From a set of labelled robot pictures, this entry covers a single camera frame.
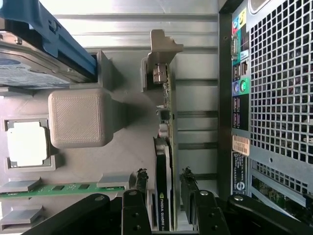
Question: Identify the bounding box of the green RAM stick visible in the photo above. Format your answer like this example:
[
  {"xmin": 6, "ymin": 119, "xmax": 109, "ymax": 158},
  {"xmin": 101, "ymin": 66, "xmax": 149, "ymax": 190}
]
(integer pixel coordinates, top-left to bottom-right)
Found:
[{"xmin": 0, "ymin": 184, "xmax": 125, "ymax": 199}]

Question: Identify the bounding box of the silver CPU chip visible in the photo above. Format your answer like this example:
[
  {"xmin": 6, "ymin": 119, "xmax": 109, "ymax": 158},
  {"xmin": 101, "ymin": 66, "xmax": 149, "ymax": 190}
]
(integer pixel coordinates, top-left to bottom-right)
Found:
[{"xmin": 7, "ymin": 121, "xmax": 48, "ymax": 167}]

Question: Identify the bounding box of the hard disk in blue caddy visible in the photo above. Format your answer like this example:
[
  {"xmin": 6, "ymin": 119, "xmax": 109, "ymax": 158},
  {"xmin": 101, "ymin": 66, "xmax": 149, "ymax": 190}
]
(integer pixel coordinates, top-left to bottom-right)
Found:
[{"xmin": 0, "ymin": 0, "xmax": 98, "ymax": 87}]

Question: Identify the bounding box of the black open PC case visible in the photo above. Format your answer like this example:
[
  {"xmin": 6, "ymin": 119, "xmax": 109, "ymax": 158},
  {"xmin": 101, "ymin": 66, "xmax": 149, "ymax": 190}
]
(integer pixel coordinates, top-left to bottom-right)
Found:
[{"xmin": 218, "ymin": 0, "xmax": 313, "ymax": 228}]

